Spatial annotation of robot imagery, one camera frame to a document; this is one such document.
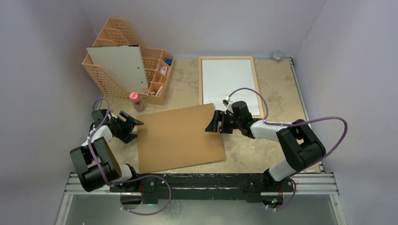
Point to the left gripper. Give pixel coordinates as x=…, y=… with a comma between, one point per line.
x=127, y=136

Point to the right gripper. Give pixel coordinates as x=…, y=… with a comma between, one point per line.
x=223, y=121

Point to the printed photo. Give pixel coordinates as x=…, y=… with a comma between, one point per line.
x=230, y=84

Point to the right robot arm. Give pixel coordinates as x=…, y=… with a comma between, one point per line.
x=300, y=145

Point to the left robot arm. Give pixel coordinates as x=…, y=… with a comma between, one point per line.
x=94, y=161

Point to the pink capped small bottle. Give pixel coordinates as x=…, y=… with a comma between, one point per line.
x=136, y=100

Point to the white board in organizer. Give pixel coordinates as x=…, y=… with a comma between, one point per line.
x=123, y=63

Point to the red white small box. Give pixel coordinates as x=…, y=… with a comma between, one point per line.
x=163, y=70

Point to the orange plastic desk organizer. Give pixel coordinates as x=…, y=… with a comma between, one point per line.
x=117, y=31

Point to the blue item in organizer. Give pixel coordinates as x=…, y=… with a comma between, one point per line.
x=168, y=62

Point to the small clear jar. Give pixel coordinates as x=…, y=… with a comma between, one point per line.
x=278, y=55

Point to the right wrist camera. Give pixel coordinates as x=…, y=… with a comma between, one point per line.
x=227, y=101

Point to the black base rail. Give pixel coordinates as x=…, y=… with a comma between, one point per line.
x=249, y=187

